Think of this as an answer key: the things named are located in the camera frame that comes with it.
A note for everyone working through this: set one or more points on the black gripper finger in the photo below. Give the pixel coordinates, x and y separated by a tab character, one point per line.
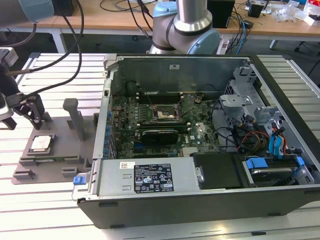
8	122
37	110

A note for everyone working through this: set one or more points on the silver green CPU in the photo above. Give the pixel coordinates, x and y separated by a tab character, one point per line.
41	143

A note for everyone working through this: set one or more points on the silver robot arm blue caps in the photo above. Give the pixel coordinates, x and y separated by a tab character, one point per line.
190	22

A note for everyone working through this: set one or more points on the CPU socket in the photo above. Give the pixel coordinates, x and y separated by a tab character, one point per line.
165	113

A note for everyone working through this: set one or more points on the grey parts rack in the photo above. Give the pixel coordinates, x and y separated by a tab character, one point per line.
65	150

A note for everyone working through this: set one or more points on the green RAM stick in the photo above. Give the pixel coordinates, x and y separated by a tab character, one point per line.
50	157

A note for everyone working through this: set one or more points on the blue case latch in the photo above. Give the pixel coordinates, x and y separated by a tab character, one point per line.
78	180

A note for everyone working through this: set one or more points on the wide black box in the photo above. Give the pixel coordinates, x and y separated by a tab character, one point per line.
65	7

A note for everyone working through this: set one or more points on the grey power supply box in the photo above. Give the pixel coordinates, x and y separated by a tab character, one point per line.
112	177

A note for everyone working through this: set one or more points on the black RAM slot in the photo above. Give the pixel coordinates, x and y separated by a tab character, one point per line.
160	93
162	126
162	122
140	129
160	96

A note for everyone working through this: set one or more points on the thin metal locking lever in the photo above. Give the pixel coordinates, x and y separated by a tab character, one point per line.
150	101

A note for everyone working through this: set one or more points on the black graphics card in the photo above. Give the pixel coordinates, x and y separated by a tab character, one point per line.
160	137

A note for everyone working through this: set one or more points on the silver chipset heatsink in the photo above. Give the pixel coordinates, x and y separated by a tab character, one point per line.
190	151

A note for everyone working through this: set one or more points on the round coin battery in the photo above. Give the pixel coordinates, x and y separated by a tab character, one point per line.
198	100

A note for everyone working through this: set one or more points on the green motherboard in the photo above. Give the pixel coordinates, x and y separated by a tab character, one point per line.
205	136

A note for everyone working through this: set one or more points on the black grey PC case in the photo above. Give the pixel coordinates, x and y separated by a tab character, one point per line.
175	210

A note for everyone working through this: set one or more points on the black plastic shroud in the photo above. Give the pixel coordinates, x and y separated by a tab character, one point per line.
217	172

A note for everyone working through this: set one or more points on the white power strip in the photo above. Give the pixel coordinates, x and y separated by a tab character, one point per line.
223	47

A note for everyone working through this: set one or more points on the grey metal disk bay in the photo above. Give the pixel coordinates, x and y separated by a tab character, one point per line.
240	105

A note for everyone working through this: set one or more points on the tall black box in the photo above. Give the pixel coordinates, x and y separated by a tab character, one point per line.
221	12

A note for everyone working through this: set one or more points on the flat black adapter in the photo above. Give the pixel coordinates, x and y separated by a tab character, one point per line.
248	24

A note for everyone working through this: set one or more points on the small black box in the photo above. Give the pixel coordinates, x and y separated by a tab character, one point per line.
255	10

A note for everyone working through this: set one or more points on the hard disk in blue carrier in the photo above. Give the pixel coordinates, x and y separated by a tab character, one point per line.
270	172

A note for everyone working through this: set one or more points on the clear plastic bags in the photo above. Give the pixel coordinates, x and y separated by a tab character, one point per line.
290	11

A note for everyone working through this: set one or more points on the white red carton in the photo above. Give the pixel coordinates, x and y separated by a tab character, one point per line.
312	18

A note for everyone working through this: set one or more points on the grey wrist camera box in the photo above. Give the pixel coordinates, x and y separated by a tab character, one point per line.
8	56

